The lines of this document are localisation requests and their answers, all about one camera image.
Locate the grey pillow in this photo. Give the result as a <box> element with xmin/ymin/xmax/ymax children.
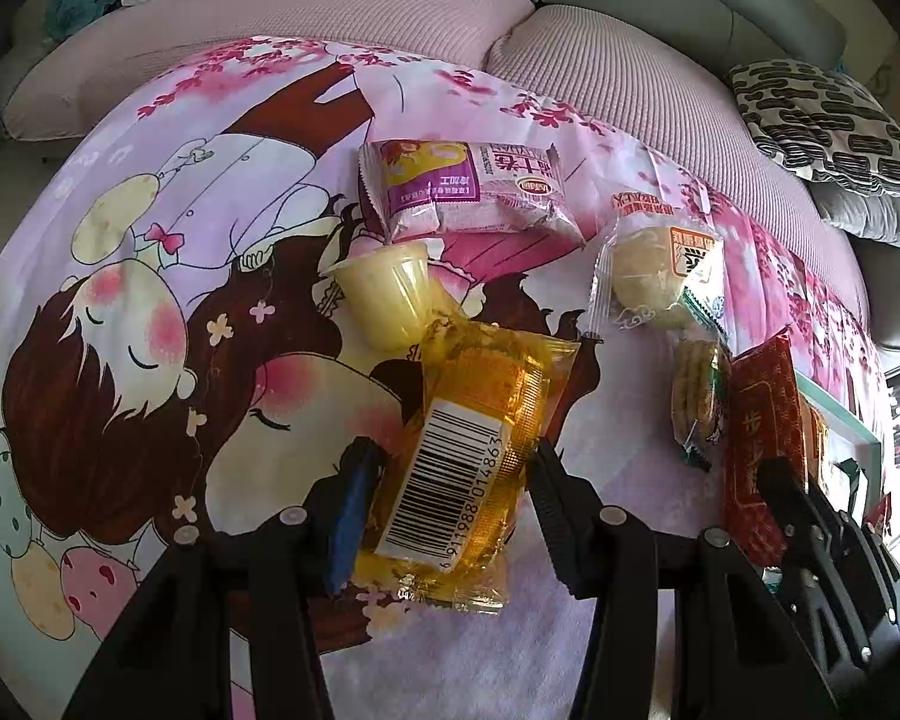
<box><xmin>806</xmin><ymin>180</ymin><xmax>900</xmax><ymax>256</ymax></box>

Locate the teal cloth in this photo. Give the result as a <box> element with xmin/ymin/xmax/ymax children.
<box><xmin>45</xmin><ymin>0</ymin><xmax>132</xmax><ymax>42</ymax></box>

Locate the yellow clear snack packet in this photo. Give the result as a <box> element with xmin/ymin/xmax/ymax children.
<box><xmin>352</xmin><ymin>315</ymin><xmax>582</xmax><ymax>616</ymax></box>

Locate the black white patterned pillow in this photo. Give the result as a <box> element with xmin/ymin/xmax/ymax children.
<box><xmin>727</xmin><ymin>58</ymin><xmax>900</xmax><ymax>200</ymax></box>

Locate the purple snack packet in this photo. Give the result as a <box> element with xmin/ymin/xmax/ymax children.
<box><xmin>356</xmin><ymin>136</ymin><xmax>586</xmax><ymax>248</ymax></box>

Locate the pink cartoon printed blanket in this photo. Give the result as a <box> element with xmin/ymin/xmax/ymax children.
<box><xmin>0</xmin><ymin>34</ymin><xmax>890</xmax><ymax>720</ymax></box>

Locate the green cracker packet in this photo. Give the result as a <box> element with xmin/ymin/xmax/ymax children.
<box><xmin>671</xmin><ymin>292</ymin><xmax>734</xmax><ymax>470</ymax></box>

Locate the clear packet with round pastry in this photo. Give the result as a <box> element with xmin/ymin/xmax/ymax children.
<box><xmin>581</xmin><ymin>191</ymin><xmax>728</xmax><ymax>342</ymax></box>

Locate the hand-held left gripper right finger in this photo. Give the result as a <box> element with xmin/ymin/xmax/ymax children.
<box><xmin>529</xmin><ymin>439</ymin><xmax>811</xmax><ymax>720</ymax></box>

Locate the yellow jelly cup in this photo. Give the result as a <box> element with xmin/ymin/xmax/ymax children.
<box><xmin>321</xmin><ymin>238</ymin><xmax>466</xmax><ymax>353</ymax></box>

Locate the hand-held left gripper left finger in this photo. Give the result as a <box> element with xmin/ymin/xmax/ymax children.
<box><xmin>60</xmin><ymin>435</ymin><xmax>383</xmax><ymax>720</ymax></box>

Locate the pink sofa cover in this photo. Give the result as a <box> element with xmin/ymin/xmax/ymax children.
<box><xmin>4</xmin><ymin>0</ymin><xmax>871</xmax><ymax>316</ymax></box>

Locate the teal-rimmed shallow box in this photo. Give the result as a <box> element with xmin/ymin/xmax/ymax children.
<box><xmin>791</xmin><ymin>367</ymin><xmax>890</xmax><ymax>541</ymax></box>

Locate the red patterned packet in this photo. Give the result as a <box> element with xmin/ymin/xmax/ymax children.
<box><xmin>720</xmin><ymin>334</ymin><xmax>815</xmax><ymax>571</ymax></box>

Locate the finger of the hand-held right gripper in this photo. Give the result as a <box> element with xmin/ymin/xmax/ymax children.
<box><xmin>754</xmin><ymin>456</ymin><xmax>852</xmax><ymax>541</ymax></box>

